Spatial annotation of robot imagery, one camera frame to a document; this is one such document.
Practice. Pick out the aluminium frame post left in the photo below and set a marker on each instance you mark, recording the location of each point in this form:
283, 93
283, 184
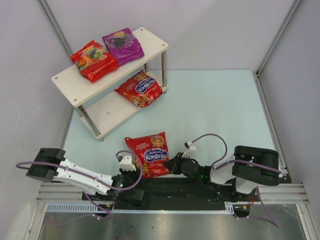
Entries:
50, 17

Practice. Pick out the aluminium frame post right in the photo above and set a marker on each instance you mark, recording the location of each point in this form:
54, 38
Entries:
279, 35

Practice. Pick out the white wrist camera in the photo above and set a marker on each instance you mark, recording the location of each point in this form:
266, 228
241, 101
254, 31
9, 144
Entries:
126, 163
190, 150

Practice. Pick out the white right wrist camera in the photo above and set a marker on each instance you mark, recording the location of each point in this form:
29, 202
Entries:
190, 150

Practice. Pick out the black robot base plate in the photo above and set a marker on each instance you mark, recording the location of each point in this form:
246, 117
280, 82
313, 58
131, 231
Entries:
169, 188

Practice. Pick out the grey slotted cable duct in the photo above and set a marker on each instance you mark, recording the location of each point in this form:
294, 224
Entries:
222, 208

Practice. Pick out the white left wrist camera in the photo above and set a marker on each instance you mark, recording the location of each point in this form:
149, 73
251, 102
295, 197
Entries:
126, 163

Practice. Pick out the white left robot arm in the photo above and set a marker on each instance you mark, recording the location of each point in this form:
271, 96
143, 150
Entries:
51, 164

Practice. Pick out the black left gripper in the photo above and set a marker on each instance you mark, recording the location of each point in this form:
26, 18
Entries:
135, 175

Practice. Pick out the red matryoshka candy bag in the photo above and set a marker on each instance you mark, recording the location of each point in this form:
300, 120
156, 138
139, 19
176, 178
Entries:
141, 89
152, 151

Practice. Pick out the purple grape candy bag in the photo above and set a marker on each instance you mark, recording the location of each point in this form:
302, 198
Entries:
124, 46

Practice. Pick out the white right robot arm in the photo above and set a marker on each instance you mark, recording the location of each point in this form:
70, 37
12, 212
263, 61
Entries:
247, 169

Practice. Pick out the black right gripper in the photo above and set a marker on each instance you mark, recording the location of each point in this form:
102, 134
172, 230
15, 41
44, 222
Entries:
178, 164

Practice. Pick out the aluminium frame post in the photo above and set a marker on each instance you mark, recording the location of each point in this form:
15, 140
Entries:
279, 35
50, 17

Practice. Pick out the light wooden two-tier shelf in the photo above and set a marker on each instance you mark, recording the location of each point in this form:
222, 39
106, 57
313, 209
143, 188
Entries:
112, 110

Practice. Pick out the aluminium frame rail right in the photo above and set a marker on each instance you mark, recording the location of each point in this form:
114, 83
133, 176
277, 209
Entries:
289, 131

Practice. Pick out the red fruit candy bag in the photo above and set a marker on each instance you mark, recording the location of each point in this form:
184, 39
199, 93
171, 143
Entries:
94, 61

